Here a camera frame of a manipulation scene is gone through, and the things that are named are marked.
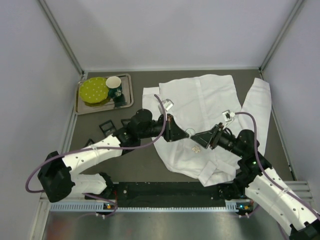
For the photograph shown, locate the green polka dot plate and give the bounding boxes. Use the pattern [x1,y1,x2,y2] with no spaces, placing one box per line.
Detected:
[78,77,109,104]

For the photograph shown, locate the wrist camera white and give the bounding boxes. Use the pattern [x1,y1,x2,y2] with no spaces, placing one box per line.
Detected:
[222,110,236,123]
[159,99,174,112]

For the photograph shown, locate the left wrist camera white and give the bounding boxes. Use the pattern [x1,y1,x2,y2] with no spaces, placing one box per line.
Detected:
[159,99,174,112]

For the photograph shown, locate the black square frame right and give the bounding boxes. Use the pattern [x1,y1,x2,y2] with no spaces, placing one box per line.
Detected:
[121,118,132,128]

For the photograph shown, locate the black square frame left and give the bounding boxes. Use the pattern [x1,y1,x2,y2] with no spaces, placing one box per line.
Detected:
[99,120,117,137]

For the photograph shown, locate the white shirt garment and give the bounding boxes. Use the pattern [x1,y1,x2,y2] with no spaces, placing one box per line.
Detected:
[142,74,272,187]

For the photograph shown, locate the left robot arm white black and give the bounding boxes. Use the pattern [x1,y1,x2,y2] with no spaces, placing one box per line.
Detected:
[37,109,189,203]

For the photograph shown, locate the round clear blue brooch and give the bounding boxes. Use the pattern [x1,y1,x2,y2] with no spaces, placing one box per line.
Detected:
[185,128,196,138]

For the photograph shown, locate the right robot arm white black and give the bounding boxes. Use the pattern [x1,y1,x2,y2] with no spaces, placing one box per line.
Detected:
[191,123,320,240]

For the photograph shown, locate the silver metal tray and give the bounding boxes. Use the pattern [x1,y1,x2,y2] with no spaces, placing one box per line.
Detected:
[74,73,134,115]

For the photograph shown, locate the sparkly snowflake brooch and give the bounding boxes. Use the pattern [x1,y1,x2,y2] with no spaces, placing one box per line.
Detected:
[192,145,201,154]

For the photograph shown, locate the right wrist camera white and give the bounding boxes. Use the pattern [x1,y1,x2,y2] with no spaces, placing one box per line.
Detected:
[222,110,236,123]

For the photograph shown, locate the grey slotted cable duct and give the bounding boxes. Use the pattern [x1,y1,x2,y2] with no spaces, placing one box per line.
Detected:
[49,201,256,213]

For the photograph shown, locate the white cup dark base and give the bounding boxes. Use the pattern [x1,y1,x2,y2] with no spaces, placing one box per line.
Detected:
[105,76,123,99]

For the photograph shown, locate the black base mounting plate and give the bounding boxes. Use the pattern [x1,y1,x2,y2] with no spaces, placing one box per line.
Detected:
[97,182,248,208]

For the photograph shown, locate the black square frame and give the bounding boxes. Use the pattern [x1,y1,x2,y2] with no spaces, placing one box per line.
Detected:
[99,120,117,137]
[121,118,132,128]
[84,138,95,148]

